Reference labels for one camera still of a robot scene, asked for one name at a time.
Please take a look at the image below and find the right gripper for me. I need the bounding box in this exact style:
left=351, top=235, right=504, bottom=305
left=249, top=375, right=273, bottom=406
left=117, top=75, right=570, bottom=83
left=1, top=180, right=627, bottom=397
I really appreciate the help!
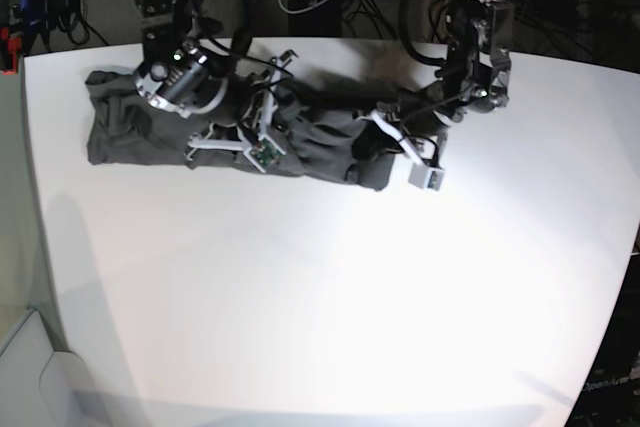
left=133, top=49, right=270, bottom=128

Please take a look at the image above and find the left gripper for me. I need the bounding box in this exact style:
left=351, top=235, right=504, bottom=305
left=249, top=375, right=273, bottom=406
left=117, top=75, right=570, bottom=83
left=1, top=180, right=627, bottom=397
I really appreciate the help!
left=379, top=81, right=509, bottom=139

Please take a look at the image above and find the dark grey t-shirt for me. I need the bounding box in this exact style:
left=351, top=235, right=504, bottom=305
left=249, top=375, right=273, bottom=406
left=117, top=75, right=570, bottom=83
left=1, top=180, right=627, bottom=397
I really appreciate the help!
left=85, top=71, right=402, bottom=191

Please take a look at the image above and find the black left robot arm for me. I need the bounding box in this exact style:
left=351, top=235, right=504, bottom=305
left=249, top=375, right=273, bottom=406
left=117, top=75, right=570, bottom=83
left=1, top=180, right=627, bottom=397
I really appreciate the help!
left=392, top=0, right=515, bottom=138

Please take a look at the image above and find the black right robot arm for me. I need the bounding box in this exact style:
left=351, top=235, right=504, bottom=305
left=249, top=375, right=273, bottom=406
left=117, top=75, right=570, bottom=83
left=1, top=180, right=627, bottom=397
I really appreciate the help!
left=134, top=0, right=253, bottom=138

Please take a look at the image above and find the red clamp tool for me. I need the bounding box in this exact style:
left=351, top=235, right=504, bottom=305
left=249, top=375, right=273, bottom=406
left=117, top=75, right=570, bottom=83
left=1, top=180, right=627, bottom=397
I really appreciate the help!
left=1, top=25, right=22, bottom=75

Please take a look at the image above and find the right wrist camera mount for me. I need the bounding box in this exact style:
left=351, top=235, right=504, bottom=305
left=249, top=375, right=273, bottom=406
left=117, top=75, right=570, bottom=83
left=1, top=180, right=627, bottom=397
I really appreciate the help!
left=179, top=51, right=293, bottom=173

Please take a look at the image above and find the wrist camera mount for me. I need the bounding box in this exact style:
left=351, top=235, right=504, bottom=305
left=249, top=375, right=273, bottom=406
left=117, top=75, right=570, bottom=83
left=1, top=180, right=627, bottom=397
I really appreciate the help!
left=358, top=109, right=448, bottom=191
left=179, top=51, right=293, bottom=173

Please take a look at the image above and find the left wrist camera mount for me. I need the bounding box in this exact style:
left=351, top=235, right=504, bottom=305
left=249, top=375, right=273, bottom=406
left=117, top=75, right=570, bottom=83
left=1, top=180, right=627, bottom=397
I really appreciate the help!
left=358, top=109, right=448, bottom=191

